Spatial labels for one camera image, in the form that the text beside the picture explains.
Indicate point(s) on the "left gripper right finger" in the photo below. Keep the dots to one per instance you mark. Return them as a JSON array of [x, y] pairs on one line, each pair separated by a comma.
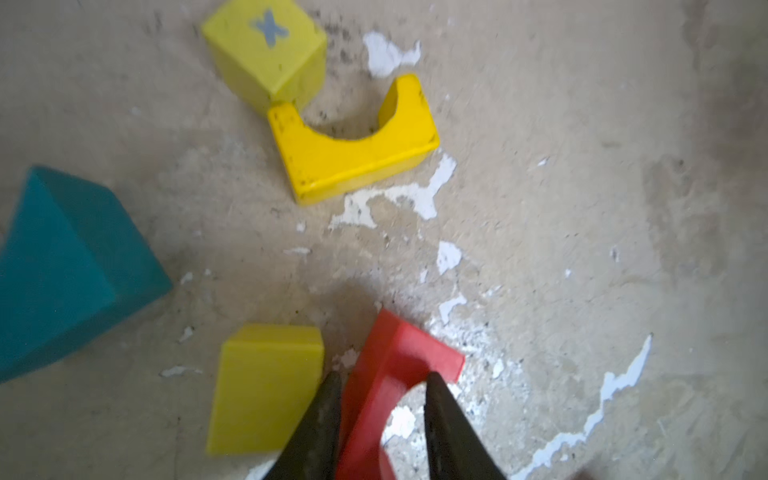
[[454, 450]]

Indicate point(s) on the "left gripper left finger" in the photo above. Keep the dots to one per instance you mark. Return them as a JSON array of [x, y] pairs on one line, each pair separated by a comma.
[[312, 451]]

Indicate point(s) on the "red arch block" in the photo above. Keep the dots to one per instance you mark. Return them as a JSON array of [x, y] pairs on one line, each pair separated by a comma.
[[396, 357]]

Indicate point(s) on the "yellow arch block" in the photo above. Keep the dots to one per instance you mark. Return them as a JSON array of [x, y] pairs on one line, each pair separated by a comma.
[[320, 167]]

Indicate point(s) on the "small yellow cube block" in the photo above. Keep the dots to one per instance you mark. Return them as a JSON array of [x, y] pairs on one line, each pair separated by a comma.
[[267, 377]]

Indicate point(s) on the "teal triangle block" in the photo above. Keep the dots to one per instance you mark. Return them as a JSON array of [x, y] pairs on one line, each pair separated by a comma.
[[73, 266]]

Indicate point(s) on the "olive small cube block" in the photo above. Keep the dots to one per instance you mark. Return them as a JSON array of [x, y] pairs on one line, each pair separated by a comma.
[[267, 52]]

